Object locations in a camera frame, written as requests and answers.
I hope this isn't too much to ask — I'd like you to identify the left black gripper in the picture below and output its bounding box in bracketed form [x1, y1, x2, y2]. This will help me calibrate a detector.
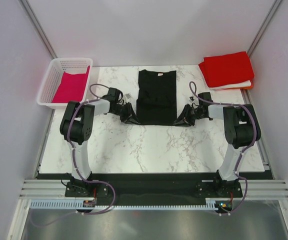
[111, 102, 141, 126]

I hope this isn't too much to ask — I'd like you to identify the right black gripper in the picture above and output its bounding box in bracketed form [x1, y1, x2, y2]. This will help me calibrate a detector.
[173, 104, 205, 128]

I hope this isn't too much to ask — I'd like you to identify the black t shirt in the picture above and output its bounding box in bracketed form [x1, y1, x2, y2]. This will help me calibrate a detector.
[136, 69, 177, 126]

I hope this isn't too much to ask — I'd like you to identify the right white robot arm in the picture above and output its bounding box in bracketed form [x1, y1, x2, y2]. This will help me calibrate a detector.
[173, 92, 261, 198]

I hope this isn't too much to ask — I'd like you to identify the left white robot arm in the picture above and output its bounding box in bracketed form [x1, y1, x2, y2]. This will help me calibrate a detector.
[59, 87, 140, 198]

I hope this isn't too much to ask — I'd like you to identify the red folded t shirt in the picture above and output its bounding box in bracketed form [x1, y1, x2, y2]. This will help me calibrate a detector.
[198, 51, 255, 90]

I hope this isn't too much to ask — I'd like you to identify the pink t shirt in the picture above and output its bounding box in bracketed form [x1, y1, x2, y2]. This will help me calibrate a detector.
[52, 65, 91, 104]

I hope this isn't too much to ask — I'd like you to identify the white plastic basket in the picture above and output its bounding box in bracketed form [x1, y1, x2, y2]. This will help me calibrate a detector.
[36, 57, 93, 109]

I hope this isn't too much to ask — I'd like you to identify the orange folded t shirt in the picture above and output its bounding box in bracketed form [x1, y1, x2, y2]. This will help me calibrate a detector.
[244, 84, 254, 90]

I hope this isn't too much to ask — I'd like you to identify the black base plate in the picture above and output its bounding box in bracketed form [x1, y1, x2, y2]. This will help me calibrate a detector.
[35, 171, 276, 200]

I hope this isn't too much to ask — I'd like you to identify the white slotted cable duct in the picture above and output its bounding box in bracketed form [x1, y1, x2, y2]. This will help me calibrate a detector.
[30, 199, 218, 211]

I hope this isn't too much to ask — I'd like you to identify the aluminium front frame rail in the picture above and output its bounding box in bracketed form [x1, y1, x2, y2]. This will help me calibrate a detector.
[20, 179, 288, 200]

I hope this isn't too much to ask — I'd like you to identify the left aluminium corner post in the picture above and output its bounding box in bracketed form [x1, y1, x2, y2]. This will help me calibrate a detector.
[18, 0, 57, 59]

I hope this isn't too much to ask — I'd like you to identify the aluminium corner post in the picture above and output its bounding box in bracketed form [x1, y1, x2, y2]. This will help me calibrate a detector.
[247, 0, 284, 58]
[18, 0, 57, 59]

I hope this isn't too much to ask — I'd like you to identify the right aluminium corner post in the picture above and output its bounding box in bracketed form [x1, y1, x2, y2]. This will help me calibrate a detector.
[247, 0, 284, 58]

